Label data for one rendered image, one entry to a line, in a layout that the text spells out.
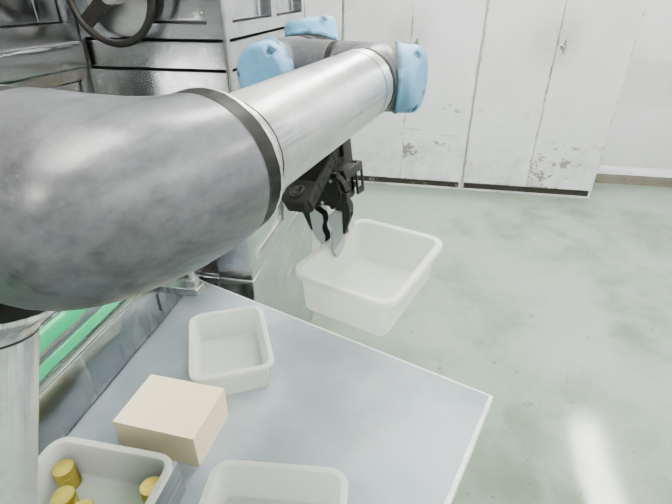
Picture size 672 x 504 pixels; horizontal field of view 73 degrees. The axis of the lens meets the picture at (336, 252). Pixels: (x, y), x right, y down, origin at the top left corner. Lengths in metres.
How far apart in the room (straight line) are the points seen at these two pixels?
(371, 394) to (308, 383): 0.14
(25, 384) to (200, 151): 0.21
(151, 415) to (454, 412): 0.59
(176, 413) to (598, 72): 3.67
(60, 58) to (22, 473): 0.99
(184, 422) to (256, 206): 0.69
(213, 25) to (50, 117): 0.94
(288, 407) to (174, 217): 0.80
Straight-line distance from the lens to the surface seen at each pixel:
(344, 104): 0.39
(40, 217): 0.23
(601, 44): 4.00
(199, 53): 1.19
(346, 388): 1.03
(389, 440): 0.95
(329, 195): 0.72
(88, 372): 1.07
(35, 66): 1.20
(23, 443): 0.39
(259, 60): 0.58
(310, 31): 0.68
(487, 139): 3.98
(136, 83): 1.29
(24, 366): 0.36
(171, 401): 0.96
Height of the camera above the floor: 1.50
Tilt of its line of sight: 30 degrees down
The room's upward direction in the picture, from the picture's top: straight up
